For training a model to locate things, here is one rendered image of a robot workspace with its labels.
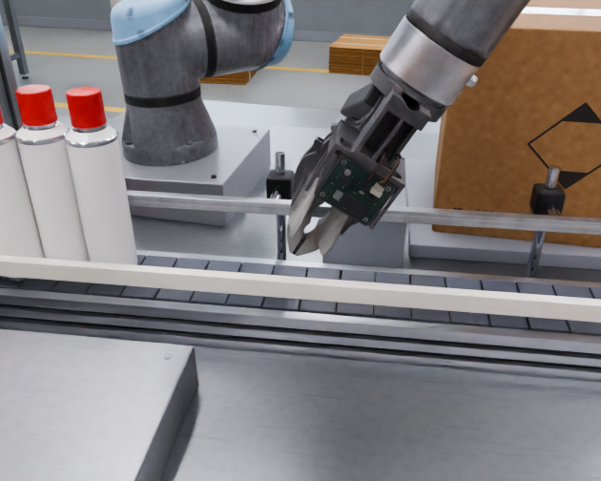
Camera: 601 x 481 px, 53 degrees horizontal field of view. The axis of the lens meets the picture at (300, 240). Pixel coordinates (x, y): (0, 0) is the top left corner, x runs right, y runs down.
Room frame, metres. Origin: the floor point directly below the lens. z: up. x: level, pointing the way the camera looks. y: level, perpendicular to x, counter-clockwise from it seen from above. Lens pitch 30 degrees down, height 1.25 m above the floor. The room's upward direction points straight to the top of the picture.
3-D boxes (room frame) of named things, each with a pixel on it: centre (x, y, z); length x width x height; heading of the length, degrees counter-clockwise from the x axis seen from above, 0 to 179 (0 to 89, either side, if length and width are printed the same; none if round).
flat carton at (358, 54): (5.00, -0.60, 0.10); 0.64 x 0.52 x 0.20; 73
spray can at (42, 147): (0.59, 0.26, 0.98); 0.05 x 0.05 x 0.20
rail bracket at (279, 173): (0.62, 0.02, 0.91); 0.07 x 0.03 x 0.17; 172
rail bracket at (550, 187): (0.58, -0.27, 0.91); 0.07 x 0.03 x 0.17; 172
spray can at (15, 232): (0.58, 0.31, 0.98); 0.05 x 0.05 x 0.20
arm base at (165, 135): (0.92, 0.21, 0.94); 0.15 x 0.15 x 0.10
